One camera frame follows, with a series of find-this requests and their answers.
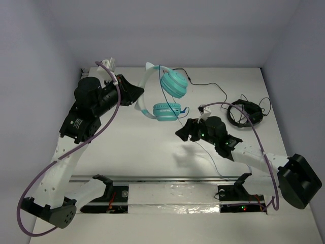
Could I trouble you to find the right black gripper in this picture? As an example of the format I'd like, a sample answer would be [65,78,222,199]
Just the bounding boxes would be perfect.
[175,117,218,146]

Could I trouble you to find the blue headphone cable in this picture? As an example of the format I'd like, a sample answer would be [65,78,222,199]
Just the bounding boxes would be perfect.
[158,65,234,178]

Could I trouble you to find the teal cat-ear headphones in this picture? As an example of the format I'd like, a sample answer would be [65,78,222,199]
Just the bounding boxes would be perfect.
[134,62,189,122]

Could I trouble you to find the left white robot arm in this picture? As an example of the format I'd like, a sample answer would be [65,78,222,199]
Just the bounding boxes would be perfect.
[16,74,144,230]

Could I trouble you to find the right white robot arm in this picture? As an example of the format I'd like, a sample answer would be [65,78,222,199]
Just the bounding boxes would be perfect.
[175,116,322,209]

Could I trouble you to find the black headset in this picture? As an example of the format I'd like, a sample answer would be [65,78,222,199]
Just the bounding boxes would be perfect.
[226,99,264,128]

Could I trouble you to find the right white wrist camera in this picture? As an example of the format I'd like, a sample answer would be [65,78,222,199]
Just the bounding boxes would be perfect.
[198,105,211,124]

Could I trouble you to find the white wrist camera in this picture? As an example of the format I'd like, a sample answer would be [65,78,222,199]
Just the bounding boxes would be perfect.
[198,105,211,124]
[95,57,116,79]

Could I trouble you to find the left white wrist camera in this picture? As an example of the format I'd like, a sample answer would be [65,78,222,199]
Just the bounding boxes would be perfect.
[95,57,116,79]

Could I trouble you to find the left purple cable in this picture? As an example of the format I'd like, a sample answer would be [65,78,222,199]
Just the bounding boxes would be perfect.
[16,60,121,237]

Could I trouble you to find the purple cable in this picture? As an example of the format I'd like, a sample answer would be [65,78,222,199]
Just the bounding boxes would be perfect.
[199,102,281,211]
[16,60,121,237]

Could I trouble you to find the aluminium rail frame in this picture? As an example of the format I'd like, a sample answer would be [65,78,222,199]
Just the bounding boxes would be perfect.
[54,68,270,214]

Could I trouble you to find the black headset cable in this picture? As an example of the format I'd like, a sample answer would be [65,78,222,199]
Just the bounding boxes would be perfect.
[167,68,271,120]

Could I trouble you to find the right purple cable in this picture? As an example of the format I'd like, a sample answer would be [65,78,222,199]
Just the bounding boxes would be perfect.
[199,102,281,211]

